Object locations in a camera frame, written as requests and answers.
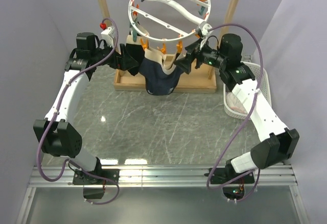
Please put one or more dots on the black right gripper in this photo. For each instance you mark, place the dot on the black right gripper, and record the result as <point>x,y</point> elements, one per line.
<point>194,51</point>

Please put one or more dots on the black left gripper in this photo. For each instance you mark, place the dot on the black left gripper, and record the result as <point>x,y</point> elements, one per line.
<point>122,61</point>

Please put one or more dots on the navy blue underwear beige waistband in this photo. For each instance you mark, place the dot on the navy blue underwear beige waistband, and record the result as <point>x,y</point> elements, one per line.
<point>160,78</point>

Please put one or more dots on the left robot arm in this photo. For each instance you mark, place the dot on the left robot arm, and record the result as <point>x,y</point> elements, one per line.
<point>55,133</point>

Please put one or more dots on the black hanging underwear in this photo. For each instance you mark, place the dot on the black hanging underwear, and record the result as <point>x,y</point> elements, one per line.
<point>135,49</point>

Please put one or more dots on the orange clip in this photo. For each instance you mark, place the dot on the orange clip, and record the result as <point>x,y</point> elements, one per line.
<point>163,49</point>
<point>179,47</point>
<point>144,43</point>

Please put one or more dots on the wooden hanger stand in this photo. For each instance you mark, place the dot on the wooden hanger stand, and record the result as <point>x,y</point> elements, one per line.
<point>203,80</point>

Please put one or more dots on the white round clip hanger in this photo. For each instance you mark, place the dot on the white round clip hanger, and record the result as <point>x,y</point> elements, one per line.
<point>168,20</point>

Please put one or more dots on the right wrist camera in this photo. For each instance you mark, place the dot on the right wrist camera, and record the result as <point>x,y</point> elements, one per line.
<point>203,33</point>

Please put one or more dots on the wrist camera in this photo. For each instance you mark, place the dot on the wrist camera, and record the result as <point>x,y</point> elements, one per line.
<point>109,34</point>
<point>203,33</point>

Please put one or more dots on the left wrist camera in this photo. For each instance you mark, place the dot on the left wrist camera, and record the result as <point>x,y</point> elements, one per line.
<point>109,34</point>

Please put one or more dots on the aluminium mounting rail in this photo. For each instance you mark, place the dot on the aluminium mounting rail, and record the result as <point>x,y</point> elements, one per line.
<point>166,194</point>

